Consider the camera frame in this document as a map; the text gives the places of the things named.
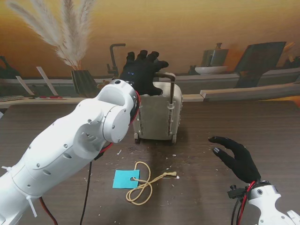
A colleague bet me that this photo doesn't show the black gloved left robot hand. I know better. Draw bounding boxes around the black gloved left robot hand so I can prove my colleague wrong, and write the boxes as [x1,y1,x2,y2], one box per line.
[119,50,170,97]

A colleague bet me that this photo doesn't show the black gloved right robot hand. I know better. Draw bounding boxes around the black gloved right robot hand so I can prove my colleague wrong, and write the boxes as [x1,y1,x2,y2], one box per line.
[208,136,262,184]

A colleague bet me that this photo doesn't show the small beige toy suitcase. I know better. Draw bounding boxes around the small beige toy suitcase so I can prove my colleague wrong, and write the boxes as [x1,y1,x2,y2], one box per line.
[132,72,183,145]

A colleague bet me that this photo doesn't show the cream twisted string loop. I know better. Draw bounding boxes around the cream twisted string loop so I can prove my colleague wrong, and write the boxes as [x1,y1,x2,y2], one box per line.
[126,161,178,206]

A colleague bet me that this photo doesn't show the teal paper luggage tag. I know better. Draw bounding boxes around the teal paper luggage tag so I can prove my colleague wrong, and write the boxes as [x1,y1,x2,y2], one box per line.
[112,169,140,189]

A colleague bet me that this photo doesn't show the black kitchen faucet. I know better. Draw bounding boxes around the black kitchen faucet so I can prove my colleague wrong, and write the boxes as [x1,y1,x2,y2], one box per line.
[106,43,127,78]

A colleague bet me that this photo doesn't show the orange coral shaped decoration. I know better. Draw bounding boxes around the orange coral shaped decoration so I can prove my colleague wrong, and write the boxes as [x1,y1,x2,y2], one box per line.
[97,79,112,90]

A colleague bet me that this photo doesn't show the dark ribbed vase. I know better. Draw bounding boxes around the dark ribbed vase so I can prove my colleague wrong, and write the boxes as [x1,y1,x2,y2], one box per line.
[71,69,103,98]

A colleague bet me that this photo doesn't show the white shallow bowl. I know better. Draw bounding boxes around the white shallow bowl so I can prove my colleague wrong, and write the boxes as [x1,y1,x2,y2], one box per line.
[195,65,229,75]

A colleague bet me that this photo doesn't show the white pampas grass plumes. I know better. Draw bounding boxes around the white pampas grass plumes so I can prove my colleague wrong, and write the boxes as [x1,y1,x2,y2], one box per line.
[4,0,96,70]

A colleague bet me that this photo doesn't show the grey metal pot with lid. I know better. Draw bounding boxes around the grey metal pot with lid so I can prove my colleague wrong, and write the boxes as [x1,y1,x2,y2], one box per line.
[202,43,229,68]

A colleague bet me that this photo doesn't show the tray with red items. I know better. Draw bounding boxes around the tray with red items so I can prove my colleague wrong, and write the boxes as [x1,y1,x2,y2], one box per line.
[29,95,68,100]

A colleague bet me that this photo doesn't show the long white slat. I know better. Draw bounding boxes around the long white slat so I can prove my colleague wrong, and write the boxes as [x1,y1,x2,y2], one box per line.
[36,66,59,96]

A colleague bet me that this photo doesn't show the light wooden ledge board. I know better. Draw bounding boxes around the light wooden ledge board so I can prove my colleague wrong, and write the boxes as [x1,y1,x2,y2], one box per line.
[0,94,204,109]

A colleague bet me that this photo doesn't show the dark tilted board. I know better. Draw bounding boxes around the dark tilted board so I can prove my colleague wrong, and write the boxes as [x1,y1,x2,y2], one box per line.
[233,41,286,89]

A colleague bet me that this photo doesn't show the short white slat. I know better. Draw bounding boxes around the short white slat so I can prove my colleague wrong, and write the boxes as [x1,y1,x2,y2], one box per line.
[15,75,35,96]

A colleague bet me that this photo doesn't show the grey metal grille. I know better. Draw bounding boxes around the grey metal grille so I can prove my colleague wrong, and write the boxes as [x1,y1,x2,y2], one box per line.
[0,95,26,103]

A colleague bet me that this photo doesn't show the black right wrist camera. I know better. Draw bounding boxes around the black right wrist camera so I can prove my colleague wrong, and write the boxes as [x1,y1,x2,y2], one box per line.
[227,185,247,200]

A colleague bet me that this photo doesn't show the red and black right arm cables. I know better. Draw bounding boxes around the red and black right arm cables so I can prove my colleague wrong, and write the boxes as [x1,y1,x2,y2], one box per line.
[231,180,257,225]

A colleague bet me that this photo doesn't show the red and black arm cables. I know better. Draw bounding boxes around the red and black arm cables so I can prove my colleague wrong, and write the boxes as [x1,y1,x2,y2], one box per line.
[231,180,257,225]
[38,93,143,225]

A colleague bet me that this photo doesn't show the red and black left arm cables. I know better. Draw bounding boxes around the red and black left arm cables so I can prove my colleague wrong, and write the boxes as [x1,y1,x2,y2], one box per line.
[38,93,143,225]

